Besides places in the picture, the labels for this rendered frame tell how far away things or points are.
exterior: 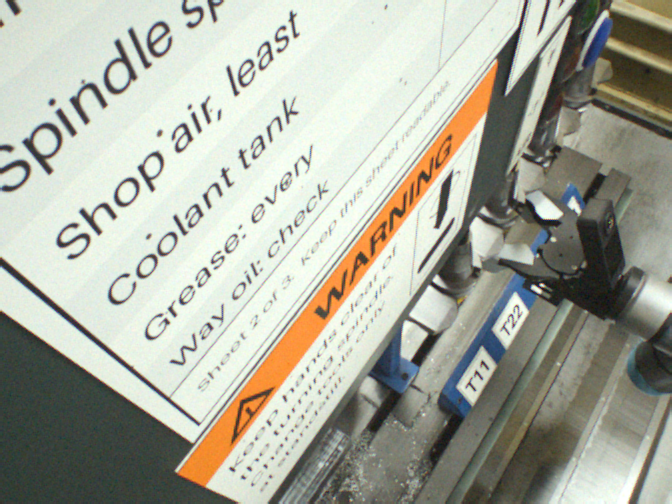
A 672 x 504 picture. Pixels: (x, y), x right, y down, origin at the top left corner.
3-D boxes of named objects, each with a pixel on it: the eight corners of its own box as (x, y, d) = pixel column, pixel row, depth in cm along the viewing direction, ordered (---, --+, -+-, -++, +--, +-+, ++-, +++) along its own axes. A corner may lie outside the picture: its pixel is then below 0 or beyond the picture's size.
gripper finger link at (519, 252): (452, 274, 76) (524, 285, 75) (459, 253, 71) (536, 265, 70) (454, 253, 77) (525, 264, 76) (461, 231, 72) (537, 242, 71)
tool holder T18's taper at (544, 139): (536, 119, 76) (549, 81, 70) (563, 138, 74) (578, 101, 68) (514, 137, 75) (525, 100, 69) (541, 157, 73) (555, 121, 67)
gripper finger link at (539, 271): (496, 275, 71) (569, 286, 70) (498, 270, 69) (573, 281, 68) (498, 242, 73) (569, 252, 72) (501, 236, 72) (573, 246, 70)
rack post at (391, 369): (419, 369, 94) (434, 291, 68) (401, 396, 93) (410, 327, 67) (368, 336, 98) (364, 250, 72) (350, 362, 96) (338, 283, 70)
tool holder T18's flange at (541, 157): (532, 124, 79) (536, 111, 77) (567, 150, 76) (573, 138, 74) (501, 149, 77) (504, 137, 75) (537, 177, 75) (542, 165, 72)
